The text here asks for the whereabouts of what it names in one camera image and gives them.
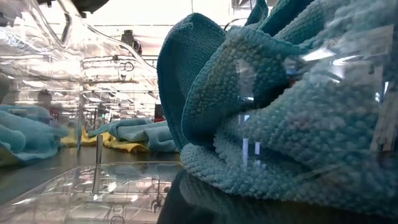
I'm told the blue microfiber towel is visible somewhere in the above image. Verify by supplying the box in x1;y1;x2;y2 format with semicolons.
157;0;398;218
88;118;178;153
0;104;70;164

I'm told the yellow microfiber towel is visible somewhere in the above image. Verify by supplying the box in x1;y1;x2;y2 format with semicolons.
60;126;150;154
0;146;22;167

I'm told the clear plastic bin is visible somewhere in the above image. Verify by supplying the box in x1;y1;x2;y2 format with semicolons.
0;0;398;224

